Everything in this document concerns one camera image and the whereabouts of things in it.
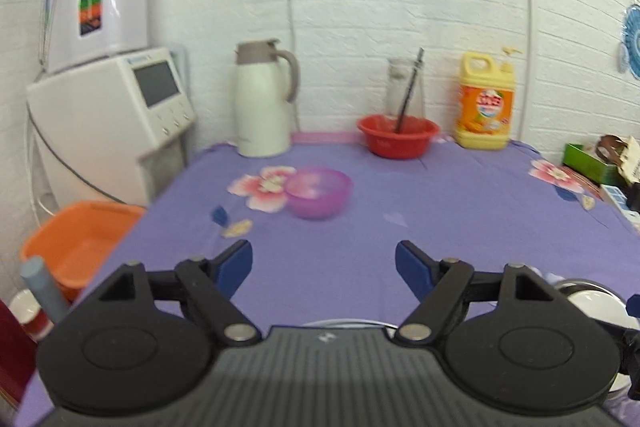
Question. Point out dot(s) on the blue round wall decoration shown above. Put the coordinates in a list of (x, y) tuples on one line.
[(628, 56)]

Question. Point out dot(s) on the cream thermos jug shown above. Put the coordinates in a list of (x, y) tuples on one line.
[(265, 85)]

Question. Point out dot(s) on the red plastic basket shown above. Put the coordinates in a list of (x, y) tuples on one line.
[(411, 141)]

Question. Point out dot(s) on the white red-patterned ceramic bowl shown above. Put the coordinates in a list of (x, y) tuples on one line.
[(602, 306)]

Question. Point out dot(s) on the purple plastic bowl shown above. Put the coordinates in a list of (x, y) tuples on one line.
[(317, 193)]

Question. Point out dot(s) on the orange plastic basin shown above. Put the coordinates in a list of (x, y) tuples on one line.
[(77, 240)]

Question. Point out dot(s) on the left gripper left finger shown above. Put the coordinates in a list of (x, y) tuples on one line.
[(208, 286)]

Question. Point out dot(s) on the white red cup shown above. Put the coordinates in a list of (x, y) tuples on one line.
[(26, 309)]

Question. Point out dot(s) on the brown and white paper bag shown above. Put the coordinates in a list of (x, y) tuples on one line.
[(623, 153)]

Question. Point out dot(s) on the white water purifier unit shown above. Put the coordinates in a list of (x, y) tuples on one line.
[(81, 31)]

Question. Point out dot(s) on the green box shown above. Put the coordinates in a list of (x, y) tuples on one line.
[(589, 166)]

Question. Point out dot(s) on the grey cylinder tube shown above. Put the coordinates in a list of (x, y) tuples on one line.
[(40, 282)]

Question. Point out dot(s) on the white floral plate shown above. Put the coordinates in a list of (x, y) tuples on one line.
[(351, 324)]

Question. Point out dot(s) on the yellow detergent bottle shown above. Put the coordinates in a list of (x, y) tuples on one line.
[(486, 99)]

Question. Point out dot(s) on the clear glass jar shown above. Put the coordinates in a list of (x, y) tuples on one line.
[(399, 74)]

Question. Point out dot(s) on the purple floral tablecloth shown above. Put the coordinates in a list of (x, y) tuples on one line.
[(522, 356)]

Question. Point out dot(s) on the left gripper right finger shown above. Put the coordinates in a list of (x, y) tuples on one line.
[(440, 287)]

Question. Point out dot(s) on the white water dispenser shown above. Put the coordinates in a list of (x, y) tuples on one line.
[(112, 129)]

